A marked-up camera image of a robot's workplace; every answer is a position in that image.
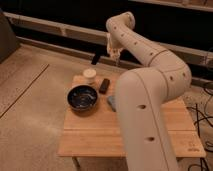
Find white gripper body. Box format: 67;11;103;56
107;33;120;61

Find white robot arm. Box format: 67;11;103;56
106;12;191;171

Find dark ceramic bowl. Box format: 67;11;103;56
67;85;98;117

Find black table leg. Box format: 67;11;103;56
91;51;102;65

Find white round cup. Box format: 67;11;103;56
83;68;97;84

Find black rectangular block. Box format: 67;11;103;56
99;78;110;94

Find blue sponge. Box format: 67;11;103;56
107;96;116;112

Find wooden table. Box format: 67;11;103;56
58;74;206;158

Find black cables on floor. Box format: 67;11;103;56
186;81;213;171

